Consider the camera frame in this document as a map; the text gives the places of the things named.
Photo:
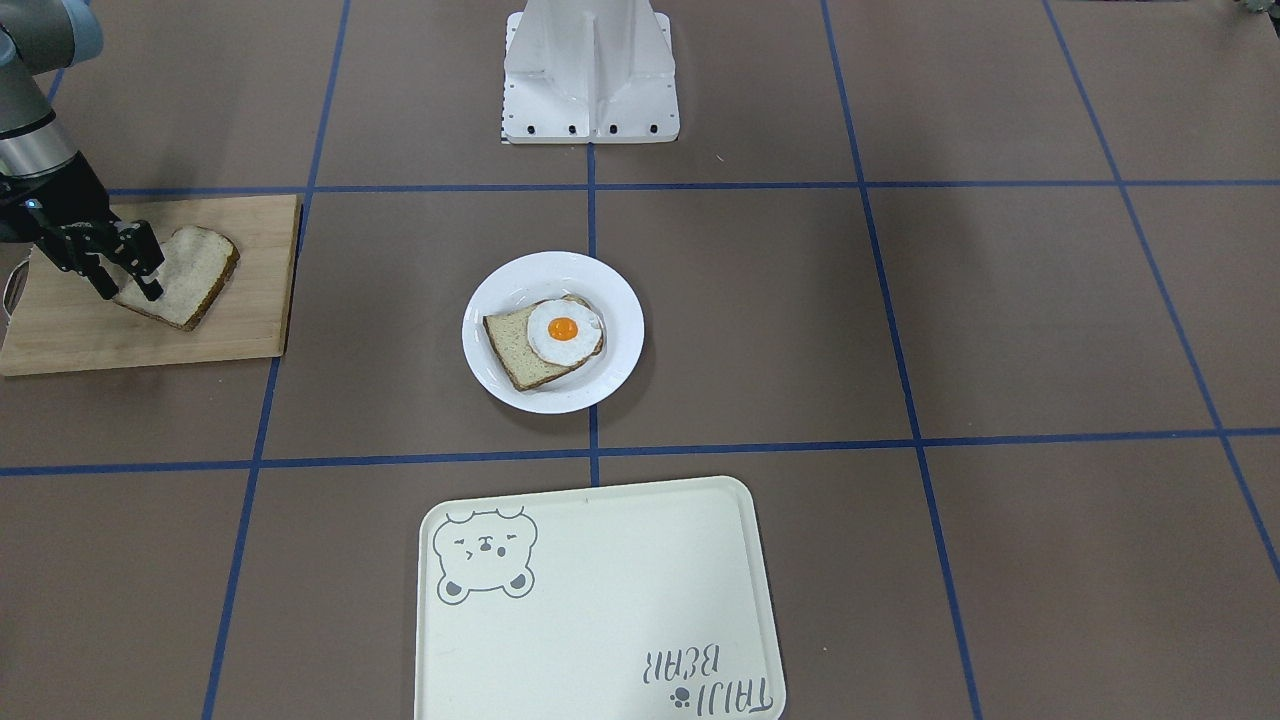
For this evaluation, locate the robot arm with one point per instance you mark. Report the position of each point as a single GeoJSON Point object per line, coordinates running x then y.
{"type": "Point", "coordinates": [39, 37]}

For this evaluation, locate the bread slice under egg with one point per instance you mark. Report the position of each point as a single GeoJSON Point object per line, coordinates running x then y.
{"type": "Point", "coordinates": [507, 336]}

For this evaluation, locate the cream bear serving tray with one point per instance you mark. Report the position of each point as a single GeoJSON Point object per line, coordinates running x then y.
{"type": "Point", "coordinates": [640, 601]}

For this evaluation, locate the white camera mast base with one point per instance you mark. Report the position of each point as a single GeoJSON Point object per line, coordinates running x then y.
{"type": "Point", "coordinates": [589, 72]}

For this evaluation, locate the white round plate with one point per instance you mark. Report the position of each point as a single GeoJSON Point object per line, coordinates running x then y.
{"type": "Point", "coordinates": [546, 276]}

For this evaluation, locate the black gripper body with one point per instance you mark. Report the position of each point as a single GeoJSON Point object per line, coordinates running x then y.
{"type": "Point", "coordinates": [68, 207]}

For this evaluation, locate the wooden cutting board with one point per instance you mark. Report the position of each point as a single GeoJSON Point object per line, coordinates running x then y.
{"type": "Point", "coordinates": [61, 325]}

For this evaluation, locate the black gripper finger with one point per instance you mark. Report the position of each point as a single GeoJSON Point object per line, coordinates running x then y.
{"type": "Point", "coordinates": [140, 254]}
{"type": "Point", "coordinates": [91, 263]}

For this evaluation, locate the bread slice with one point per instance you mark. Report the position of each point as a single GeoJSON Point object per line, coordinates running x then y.
{"type": "Point", "coordinates": [507, 336]}
{"type": "Point", "coordinates": [197, 264]}

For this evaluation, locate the fried egg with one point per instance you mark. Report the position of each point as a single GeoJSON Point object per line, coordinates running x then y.
{"type": "Point", "coordinates": [564, 332]}

